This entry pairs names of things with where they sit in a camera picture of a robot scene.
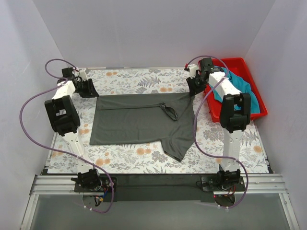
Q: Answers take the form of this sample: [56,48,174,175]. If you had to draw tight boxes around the dark grey t shirt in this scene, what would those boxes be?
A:
[90,92,195,162]

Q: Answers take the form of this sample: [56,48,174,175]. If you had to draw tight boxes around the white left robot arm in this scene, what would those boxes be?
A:
[45,67,102,192]

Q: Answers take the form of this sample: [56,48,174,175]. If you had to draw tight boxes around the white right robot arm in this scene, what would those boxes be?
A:
[184,56,251,192]

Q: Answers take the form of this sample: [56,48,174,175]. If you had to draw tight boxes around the red plastic bin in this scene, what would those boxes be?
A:
[204,57,268,123]

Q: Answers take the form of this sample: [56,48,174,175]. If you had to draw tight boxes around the teal t shirt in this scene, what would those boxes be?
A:
[213,71,260,114]

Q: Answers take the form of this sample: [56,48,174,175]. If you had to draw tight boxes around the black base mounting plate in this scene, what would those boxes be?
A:
[74,172,248,209]

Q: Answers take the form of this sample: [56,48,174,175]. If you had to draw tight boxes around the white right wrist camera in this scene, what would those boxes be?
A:
[188,64,200,79]

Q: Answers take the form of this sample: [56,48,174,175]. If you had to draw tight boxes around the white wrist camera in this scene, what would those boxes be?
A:
[188,64,200,79]
[77,69,88,81]

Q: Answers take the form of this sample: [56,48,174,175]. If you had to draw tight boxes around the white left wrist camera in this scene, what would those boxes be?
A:
[77,69,88,81]

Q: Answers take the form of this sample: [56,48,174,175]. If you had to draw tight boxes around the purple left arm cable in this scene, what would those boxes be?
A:
[19,58,116,214]

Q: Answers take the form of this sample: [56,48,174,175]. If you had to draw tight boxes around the aluminium frame rail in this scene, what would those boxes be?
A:
[21,174,299,230]

